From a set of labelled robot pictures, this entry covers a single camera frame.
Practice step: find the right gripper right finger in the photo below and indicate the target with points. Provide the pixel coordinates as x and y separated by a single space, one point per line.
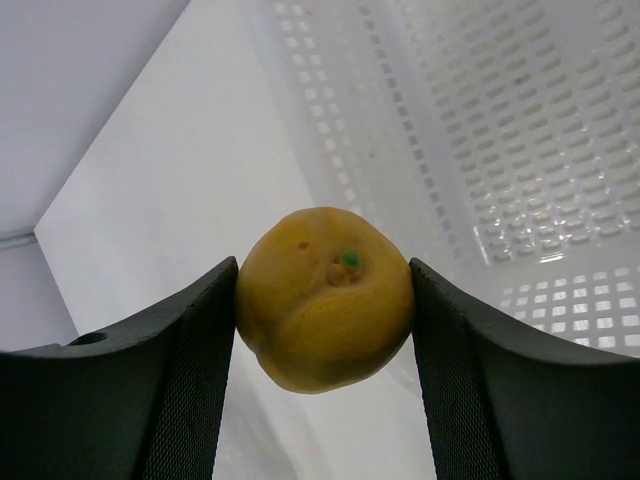
504 400

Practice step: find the white plastic basket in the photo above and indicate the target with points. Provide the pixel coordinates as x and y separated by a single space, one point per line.
497 142

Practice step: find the yellow toy fruit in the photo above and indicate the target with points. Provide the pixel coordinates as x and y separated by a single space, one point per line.
324 300

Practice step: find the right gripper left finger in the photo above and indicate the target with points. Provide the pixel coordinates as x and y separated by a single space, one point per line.
139 399

